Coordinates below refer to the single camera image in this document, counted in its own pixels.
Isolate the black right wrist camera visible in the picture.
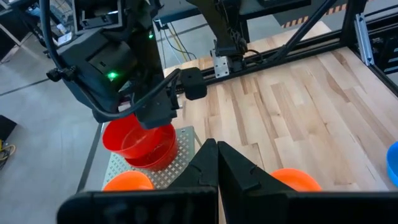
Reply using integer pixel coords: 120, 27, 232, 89
181, 67, 208, 101

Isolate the red mini bowl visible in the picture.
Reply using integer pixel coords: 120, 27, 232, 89
101, 113, 164, 159
124, 123, 180, 172

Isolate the black box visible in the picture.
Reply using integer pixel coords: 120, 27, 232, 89
0, 114, 18, 142

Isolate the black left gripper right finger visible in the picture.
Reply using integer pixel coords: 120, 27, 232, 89
217, 141, 398, 224

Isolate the orange mini bowl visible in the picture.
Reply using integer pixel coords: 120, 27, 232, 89
269, 167, 323, 192
102, 170, 155, 191

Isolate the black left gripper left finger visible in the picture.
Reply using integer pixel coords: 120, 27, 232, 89
57, 138, 219, 224

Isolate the silver aluminium extrusion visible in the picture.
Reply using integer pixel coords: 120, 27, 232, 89
354, 14, 376, 67

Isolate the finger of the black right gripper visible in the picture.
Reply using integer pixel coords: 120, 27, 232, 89
135, 88, 182, 130

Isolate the silver mounting bracket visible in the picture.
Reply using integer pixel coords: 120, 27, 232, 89
213, 49, 231, 78

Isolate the green perforated metal shelf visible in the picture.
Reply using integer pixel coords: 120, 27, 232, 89
101, 125, 202, 191

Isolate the blue mini bowl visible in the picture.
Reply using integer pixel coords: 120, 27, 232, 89
385, 141, 398, 189

